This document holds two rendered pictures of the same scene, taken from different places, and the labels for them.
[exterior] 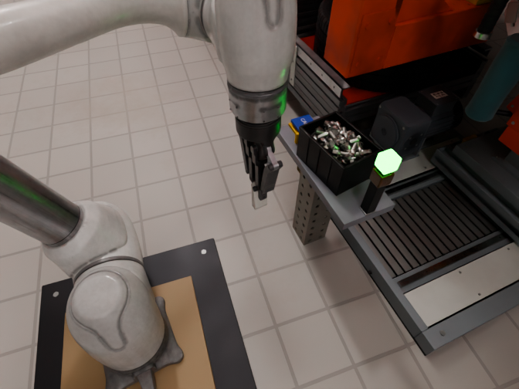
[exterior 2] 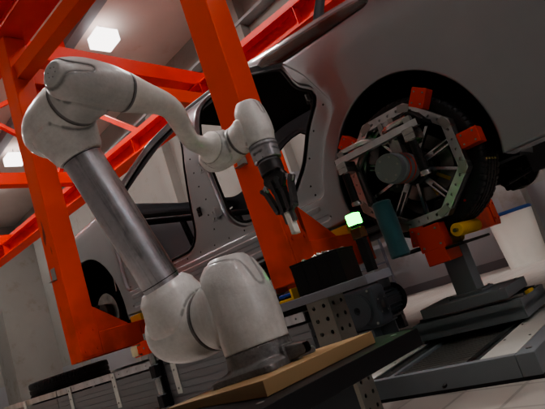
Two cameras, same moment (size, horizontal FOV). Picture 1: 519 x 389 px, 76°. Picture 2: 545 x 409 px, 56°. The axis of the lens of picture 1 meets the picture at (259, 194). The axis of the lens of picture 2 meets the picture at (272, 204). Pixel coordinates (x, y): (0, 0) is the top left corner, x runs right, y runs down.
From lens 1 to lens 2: 1.40 m
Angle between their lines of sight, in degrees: 67
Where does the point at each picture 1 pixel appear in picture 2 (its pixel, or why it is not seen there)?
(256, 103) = (269, 143)
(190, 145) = not seen: outside the picture
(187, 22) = (221, 144)
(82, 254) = (190, 282)
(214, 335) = not seen: hidden behind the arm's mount
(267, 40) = (263, 115)
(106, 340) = (250, 269)
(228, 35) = (249, 118)
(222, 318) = not seen: hidden behind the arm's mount
